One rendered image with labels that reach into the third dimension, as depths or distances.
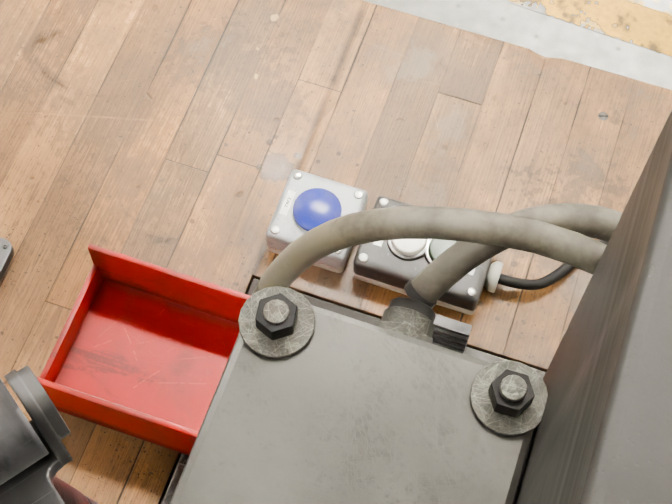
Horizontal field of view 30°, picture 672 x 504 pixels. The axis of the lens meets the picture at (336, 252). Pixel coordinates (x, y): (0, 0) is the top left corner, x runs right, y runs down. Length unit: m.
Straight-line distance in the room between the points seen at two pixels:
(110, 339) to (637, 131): 0.49
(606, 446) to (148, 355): 0.82
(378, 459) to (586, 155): 0.79
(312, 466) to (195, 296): 0.66
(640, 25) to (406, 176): 1.32
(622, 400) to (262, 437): 0.16
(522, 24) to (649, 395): 2.11
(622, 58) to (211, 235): 1.36
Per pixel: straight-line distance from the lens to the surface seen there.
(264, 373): 0.36
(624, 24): 2.35
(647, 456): 0.21
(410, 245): 1.02
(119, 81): 1.15
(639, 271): 0.23
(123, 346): 1.02
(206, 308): 1.02
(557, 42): 2.31
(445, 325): 0.93
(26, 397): 0.65
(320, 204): 1.03
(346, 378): 0.36
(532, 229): 0.36
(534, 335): 1.04
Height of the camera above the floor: 1.85
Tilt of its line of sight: 64 degrees down
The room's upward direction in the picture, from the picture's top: 2 degrees clockwise
